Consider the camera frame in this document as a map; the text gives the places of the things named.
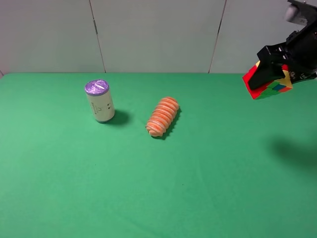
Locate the multicolour puzzle cube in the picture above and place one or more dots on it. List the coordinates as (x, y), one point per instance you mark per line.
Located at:
(271, 88)

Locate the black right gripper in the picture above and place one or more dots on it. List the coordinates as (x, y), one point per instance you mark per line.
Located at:
(298, 52)

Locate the orange ribbed bread toy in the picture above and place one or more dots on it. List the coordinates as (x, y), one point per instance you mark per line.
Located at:
(162, 117)

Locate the purple-capped white cylinder can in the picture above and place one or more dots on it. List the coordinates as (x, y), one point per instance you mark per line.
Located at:
(100, 100)

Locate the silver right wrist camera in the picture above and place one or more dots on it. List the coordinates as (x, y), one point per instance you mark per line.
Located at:
(301, 12)

